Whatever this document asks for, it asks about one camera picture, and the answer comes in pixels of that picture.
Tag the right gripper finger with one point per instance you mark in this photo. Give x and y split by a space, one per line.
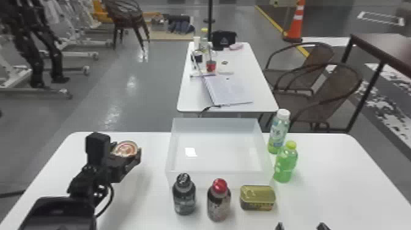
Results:
279 226
323 226

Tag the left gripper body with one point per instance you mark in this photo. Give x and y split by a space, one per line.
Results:
117 167

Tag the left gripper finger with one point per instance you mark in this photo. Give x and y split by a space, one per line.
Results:
137 158

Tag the red can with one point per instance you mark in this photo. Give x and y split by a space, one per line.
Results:
125 148

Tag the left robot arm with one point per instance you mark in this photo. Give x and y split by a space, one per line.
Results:
61 212

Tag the yellow can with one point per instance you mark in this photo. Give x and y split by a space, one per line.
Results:
257 197

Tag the black cap dark bottle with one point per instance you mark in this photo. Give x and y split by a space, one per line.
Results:
184 196

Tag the red cap brown bottle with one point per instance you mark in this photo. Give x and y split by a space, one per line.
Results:
218 202

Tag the clear box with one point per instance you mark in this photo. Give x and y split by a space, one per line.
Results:
218 151

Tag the white cap green bottle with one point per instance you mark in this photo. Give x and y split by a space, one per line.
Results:
278 131

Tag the white notebook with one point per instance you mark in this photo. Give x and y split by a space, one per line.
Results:
226 90

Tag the red cup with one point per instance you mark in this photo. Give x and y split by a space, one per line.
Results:
211 66

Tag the white side table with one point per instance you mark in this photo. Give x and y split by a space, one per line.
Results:
253 83

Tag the brown chair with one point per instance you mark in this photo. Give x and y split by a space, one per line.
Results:
318 54
337 86
125 14

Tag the black bag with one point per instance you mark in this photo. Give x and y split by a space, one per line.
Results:
223 40

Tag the dark side table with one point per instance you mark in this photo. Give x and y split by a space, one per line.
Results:
385 48

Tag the orange cone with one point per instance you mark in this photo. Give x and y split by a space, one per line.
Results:
296 25

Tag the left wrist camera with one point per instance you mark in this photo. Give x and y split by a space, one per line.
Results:
97 147

